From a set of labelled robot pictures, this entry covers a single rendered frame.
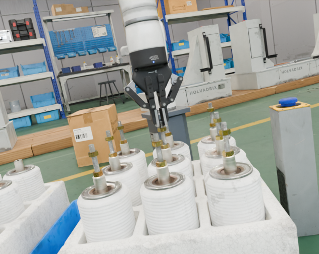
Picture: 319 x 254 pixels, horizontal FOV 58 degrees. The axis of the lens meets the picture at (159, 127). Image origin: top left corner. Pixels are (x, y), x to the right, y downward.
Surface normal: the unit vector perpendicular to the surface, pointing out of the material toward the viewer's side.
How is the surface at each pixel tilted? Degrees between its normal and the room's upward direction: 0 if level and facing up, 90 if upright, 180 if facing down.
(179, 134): 90
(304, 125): 90
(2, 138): 90
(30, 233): 90
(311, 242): 0
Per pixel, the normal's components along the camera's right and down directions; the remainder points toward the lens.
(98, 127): -0.02, 0.18
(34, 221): 0.98, -0.18
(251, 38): 0.37, 0.10
